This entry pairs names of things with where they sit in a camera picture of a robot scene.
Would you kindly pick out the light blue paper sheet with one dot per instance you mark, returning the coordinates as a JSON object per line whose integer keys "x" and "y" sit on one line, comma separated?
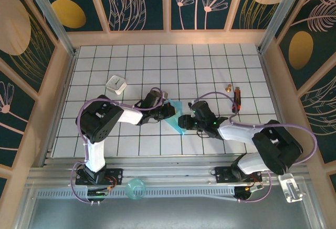
{"x": 179, "y": 106}

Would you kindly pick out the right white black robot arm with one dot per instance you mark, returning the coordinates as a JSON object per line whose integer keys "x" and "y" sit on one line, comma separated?
{"x": 236, "y": 134}

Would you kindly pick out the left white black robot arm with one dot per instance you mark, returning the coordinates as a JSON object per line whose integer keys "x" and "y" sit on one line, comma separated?
{"x": 130, "y": 116}

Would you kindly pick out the white square clock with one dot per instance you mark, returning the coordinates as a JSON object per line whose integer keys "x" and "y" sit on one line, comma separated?
{"x": 116, "y": 84}

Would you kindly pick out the small brass knob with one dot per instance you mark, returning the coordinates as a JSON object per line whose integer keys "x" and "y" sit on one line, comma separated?
{"x": 228, "y": 88}

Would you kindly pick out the clear acrylic holder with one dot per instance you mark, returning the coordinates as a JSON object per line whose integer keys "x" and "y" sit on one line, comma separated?
{"x": 292, "y": 188}

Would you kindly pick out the aluminium frame rail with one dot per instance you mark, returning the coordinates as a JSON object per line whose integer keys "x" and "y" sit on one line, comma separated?
{"x": 170, "y": 172}

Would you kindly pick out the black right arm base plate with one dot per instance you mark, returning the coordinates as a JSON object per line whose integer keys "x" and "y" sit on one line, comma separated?
{"x": 223, "y": 175}

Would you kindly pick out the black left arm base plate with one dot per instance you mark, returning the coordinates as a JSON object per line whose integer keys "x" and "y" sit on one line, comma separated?
{"x": 116, "y": 176}

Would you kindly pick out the aluminium table side rail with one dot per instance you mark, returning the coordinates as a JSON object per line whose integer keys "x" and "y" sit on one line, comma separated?
{"x": 271, "y": 82}
{"x": 66, "y": 82}

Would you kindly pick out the aluminium corner post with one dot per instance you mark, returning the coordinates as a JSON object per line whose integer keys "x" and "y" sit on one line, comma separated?
{"x": 286, "y": 8}
{"x": 45, "y": 8}

